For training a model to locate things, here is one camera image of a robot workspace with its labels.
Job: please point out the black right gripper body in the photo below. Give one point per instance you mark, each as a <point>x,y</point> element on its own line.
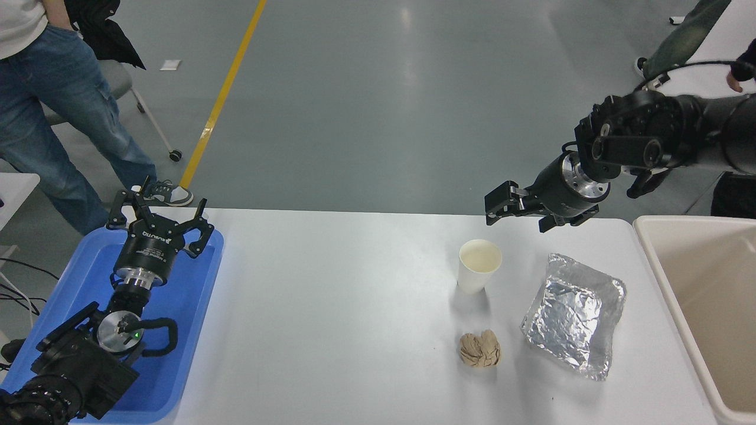
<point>555,192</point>

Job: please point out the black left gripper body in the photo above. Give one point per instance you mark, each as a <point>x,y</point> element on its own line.
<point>147,251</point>

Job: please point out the white paper cup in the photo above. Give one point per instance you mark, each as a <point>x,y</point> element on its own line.
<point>475,271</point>

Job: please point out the person's forearm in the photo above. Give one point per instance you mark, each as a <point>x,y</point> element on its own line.
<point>56,12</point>

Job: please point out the person's hand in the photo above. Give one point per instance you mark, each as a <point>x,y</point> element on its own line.
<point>736,82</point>

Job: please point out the blue plastic tray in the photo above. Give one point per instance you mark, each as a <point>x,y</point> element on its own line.
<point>183,295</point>

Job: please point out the silver foil tray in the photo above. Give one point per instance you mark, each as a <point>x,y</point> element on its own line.
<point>570,316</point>

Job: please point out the small white table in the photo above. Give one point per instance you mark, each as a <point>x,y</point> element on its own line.
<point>15,195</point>

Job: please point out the grey wheeled chair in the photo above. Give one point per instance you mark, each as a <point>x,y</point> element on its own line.
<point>118,79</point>

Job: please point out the person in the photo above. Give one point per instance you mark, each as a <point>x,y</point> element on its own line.
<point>53,100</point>
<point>679,41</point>
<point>735,198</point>

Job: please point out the crumpled tan paper ball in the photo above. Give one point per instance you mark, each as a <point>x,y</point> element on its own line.
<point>479,349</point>

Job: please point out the large pale bin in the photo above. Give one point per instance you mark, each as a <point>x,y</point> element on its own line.
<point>709,295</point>

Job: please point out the small black floor object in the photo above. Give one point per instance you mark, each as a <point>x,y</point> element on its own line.
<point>12,351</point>

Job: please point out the black jacket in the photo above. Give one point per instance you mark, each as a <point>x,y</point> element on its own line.
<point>103,32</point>

